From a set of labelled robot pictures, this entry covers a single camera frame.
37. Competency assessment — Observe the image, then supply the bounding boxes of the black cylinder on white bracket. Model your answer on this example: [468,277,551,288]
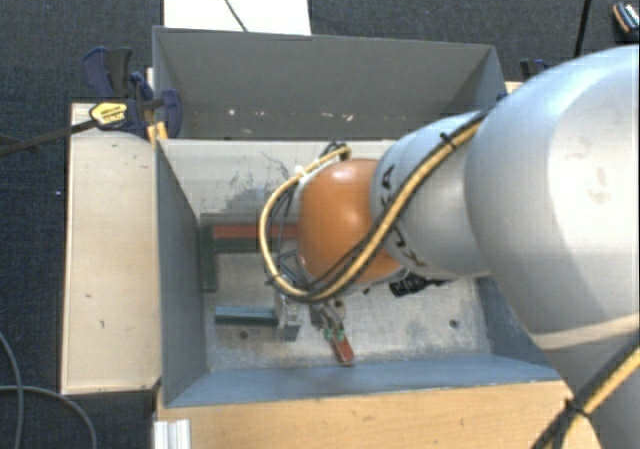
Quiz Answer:
[388,274,447,298]

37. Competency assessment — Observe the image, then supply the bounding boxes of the dark green flat block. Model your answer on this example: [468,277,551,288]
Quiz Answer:
[214,305,279,328]

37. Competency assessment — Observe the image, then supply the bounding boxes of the pale wood flat board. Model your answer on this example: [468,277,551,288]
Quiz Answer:
[60,101,164,396]

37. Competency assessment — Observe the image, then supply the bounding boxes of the grey metal bin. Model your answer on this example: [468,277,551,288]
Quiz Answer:
[151,25,566,410]

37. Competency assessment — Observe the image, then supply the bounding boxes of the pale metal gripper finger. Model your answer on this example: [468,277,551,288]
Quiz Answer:
[273,291,291,330]
[285,309,303,343]

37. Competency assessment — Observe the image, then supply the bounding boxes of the red-brown flat block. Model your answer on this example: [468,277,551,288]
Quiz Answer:
[211,224,301,241]
[331,338,356,367]

